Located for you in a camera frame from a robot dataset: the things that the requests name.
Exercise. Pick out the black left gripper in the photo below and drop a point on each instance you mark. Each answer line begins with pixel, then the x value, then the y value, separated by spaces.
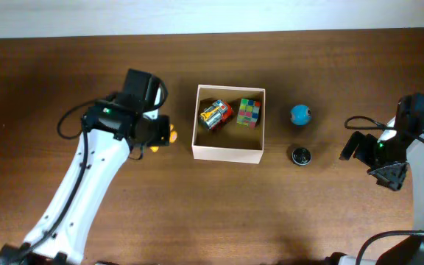
pixel 165 140

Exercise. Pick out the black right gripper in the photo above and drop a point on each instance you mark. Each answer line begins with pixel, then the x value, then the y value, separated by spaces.
pixel 393 178

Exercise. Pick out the pink cardboard box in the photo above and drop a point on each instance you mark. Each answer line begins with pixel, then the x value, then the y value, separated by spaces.
pixel 230 141

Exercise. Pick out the multicolour puzzle cube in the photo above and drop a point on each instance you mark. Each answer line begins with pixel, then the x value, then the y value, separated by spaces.
pixel 248 112

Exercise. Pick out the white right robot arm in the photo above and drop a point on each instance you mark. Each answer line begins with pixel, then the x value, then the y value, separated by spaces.
pixel 411 249

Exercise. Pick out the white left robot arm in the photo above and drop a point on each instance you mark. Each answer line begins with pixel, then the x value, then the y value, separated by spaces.
pixel 111 129

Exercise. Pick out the yellow toy animal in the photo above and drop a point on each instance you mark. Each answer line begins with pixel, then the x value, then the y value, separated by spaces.
pixel 172 138

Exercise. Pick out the round black tin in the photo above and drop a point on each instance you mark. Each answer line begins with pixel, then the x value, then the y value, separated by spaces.
pixel 301 156

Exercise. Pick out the blue toy ball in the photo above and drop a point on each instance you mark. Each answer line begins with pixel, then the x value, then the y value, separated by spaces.
pixel 300 115

